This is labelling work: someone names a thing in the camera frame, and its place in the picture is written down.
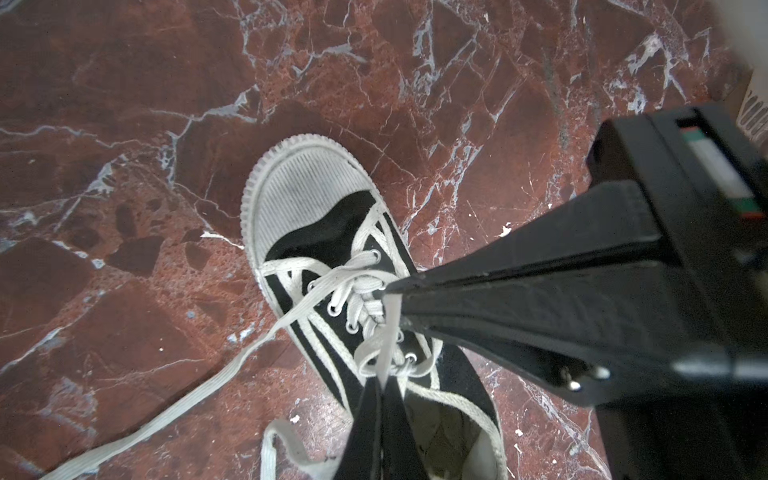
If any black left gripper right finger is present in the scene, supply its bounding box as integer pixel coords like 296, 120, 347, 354
381, 377, 429, 480

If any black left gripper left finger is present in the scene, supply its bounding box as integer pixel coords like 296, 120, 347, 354
333, 377, 383, 480

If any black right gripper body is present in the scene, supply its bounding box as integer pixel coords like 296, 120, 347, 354
587, 104, 767, 479

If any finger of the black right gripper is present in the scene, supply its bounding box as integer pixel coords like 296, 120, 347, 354
389, 263, 737, 406
386, 181, 662, 294

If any black white canvas sneaker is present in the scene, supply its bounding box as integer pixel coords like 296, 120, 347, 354
241, 134, 508, 479

